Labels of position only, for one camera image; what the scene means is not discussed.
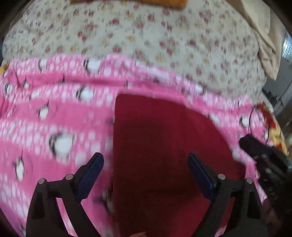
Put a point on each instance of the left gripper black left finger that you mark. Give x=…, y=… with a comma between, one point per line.
x=44, y=216

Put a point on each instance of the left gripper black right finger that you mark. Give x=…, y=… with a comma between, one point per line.
x=238, y=198

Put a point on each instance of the dark red garment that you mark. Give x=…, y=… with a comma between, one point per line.
x=153, y=189

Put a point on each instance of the red yellow blanket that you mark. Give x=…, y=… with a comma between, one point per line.
x=273, y=134

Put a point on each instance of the black hair band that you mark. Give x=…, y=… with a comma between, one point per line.
x=258, y=126

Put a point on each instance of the pink penguin blanket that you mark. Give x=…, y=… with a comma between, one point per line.
x=58, y=111

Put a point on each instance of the floral cream bedsheet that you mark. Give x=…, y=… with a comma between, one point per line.
x=207, y=41

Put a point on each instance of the beige curtain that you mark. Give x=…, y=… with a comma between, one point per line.
x=268, y=29

